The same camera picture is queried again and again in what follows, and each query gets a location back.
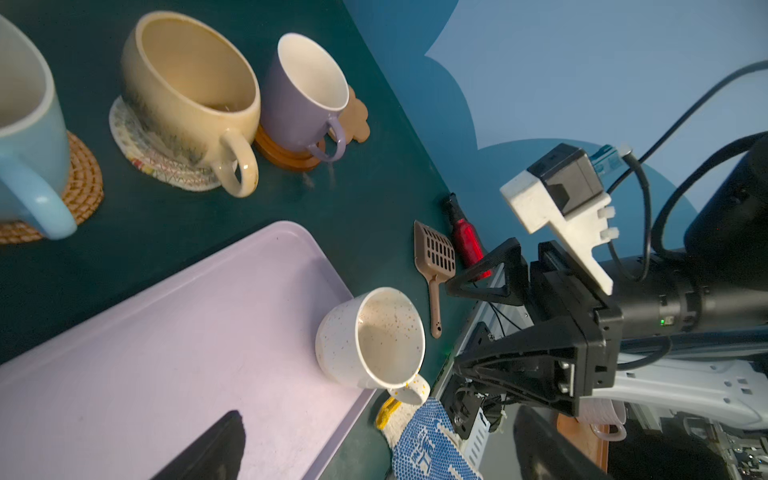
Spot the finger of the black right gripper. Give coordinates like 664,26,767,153
445,238,530,306
453,317,579,417

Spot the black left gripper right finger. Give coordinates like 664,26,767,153
513,405,611,480

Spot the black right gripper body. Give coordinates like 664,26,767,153
527,239,703,418

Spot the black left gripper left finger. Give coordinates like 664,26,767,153
152,410,246,480

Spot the white mug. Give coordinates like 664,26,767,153
315,287,431,406

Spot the brown wooden coaster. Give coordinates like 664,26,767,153
254,126,321,172

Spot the lilac mug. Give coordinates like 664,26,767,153
260,33,350,163

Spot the round woven rattan coaster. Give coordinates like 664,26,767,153
1,131,104,245

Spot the yellow mug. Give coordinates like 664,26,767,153
121,11,261,198

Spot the light blue mug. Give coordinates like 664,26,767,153
1,18,77,240

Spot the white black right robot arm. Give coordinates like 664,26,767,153
446,133,767,430

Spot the flower-shaped cork coaster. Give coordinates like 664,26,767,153
334,85,371,145

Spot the red brush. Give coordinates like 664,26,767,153
441,193,485,268

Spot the brown slotted scoop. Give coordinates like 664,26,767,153
413,220,456,339

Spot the lilac plastic tray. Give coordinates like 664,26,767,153
1,221,372,479

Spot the blue dotted work glove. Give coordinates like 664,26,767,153
375,397,482,480

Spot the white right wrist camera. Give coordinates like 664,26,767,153
500,143,619,295

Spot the white multicolour rope coaster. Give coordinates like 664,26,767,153
109,96,221,192

